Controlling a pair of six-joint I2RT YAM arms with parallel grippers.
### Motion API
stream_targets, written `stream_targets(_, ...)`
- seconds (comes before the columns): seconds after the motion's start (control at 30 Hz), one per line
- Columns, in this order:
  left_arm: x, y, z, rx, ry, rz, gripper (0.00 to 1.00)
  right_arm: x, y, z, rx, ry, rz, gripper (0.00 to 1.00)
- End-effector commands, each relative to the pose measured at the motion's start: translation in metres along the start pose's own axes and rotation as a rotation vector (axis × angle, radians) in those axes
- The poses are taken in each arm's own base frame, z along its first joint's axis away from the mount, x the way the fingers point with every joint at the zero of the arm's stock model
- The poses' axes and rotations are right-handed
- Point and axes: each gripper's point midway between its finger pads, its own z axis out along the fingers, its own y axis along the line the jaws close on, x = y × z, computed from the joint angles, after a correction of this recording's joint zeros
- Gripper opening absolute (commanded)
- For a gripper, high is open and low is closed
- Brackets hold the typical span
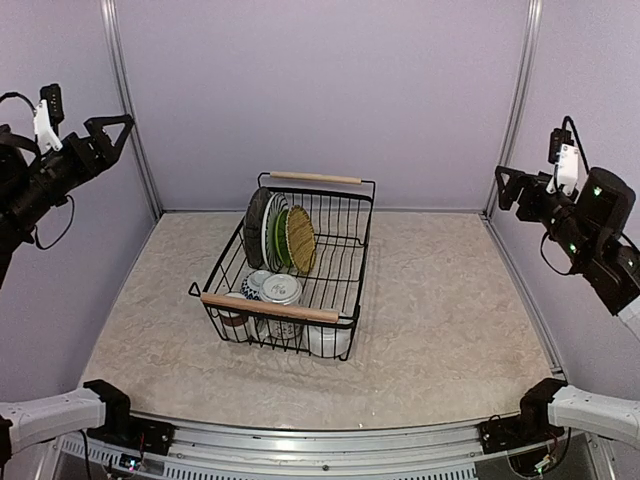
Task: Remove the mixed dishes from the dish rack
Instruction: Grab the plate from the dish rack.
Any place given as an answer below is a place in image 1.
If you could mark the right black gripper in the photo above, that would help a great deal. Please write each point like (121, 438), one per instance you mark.
(533, 182)

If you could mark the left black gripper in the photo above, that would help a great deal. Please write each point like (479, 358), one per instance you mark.
(88, 165)

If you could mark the white blue-striped plate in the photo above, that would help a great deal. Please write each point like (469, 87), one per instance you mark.
(276, 204)

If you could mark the woven bamboo tray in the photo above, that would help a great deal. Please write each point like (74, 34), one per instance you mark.
(300, 237)

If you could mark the green plate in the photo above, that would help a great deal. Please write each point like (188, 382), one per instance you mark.
(281, 244)

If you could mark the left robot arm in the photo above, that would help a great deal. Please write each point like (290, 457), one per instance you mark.
(72, 224)

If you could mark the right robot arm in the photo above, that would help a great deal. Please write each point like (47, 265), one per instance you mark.
(588, 227)

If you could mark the blue white patterned bowl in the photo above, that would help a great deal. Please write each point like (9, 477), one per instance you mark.
(252, 283)

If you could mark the white ceramic bowl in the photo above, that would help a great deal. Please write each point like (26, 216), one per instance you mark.
(327, 342)

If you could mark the brown white small cup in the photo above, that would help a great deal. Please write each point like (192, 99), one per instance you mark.
(235, 325)

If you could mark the white calligraphy cup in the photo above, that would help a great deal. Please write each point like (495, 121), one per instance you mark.
(281, 289)

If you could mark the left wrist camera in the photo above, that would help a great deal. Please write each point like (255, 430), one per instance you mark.
(49, 114)

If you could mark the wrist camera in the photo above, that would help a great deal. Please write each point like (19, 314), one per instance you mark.
(565, 158)
(49, 114)

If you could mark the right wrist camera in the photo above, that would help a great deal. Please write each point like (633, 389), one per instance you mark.
(565, 158)

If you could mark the left aluminium corner post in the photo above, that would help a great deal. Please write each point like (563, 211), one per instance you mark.
(116, 51)

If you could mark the aluminium corner post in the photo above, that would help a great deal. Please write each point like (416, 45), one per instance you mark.
(525, 69)
(116, 51)

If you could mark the right aluminium corner post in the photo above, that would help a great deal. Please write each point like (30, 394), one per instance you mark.
(525, 69)

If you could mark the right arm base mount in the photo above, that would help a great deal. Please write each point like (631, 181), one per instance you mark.
(498, 434)

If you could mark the black wire dish rack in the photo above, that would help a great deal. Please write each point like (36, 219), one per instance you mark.
(341, 213)

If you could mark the aluminium front rail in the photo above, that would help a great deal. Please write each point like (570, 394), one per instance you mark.
(202, 450)

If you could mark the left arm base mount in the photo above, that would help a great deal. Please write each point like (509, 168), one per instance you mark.
(135, 430)

